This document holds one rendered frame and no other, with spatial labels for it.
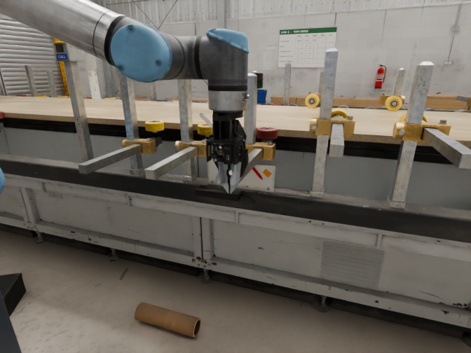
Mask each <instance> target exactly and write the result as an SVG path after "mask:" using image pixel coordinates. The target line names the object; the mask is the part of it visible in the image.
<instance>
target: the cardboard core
mask: <svg viewBox="0 0 471 353"><path fill-rule="evenodd" d="M135 319H136V320H137V321H142V322H144V323H147V324H151V325H154V326H158V327H161V328H165V329H167V330H170V331H174V332H177V333H181V334H184V335H187V336H191V337H193V338H195V337H196V336H197V335H198V332H199V330H200V324H201V320H200V318H198V317H194V316H191V315H187V314H183V313H181V312H176V311H173V310H169V309H165V308H163V307H159V306H155V305H151V304H148V303H144V302H141V303H140V304H139V305H138V306H137V309H136V310H135Z"/></svg>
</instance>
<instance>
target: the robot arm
mask: <svg viewBox="0 0 471 353"><path fill-rule="evenodd" d="M0 13H1V14H3V15H5V16H8V17H10V18H12V19H14V20H17V21H18V22H21V23H23V24H25V25H27V26H29V27H32V28H34V29H36V30H39V31H40V32H43V33H44V34H47V35H49V36H52V37H54V38H56V39H58V40H60V41H63V42H65V43H67V44H69V45H71V46H73V47H75V48H78V49H80V50H82V51H85V52H87V53H89V54H91V55H94V56H95V57H98V58H100V59H102V60H104V61H106V62H107V63H108V64H110V65H113V66H115V67H117V68H118V70H119V71H120V72H121V73H122V74H123V75H125V76H127V77H128V78H130V79H132V80H135V81H139V82H143V83H151V82H154V81H164V80H175V79H193V80H207V81H208V109H210V110H213V114H212V131H213V137H212V138H210V139H208V140H206V155H207V162H209V161H210V160H211V159H212V158H213V161H214V163H215V165H216V166H217V169H218V174H217V176H216V183H217V184H222V185H223V187H224V189H225V190H226V192H227V193H232V192H233V191H234V190H235V189H236V188H237V186H238V184H239V182H240V180H241V178H242V176H243V174H244V172H245V170H246V168H247V165H248V161H249V157H248V150H249V149H247V148H246V146H245V142H246V138H247V135H246V134H245V131H244V129H243V127H242V125H241V124H240V121H239V120H236V118H242V117H243V111H244V110H246V109H247V100H248V99H249V98H250V96H249V95H248V94H247V79H248V53H250V52H249V50H248V37H247V35H246V34H244V33H242V32H239V31H235V30H230V29H208V30H207V31H206V35H207V36H174V35H171V34H169V33H166V32H162V31H159V30H157V29H154V28H153V27H150V26H148V25H145V24H143V23H141V22H138V21H136V20H134V19H132V18H129V17H128V16H126V15H121V14H118V13H115V12H113V11H111V10H108V9H106V8H104V7H102V6H99V5H97V4H95V3H93V2H91V1H89V0H0ZM208 146H210V155H209V156H208ZM212 146H213V153H212ZM230 165H231V171H232V176H231V180H229V179H230V174H229V173H228V170H229V168H230Z"/></svg>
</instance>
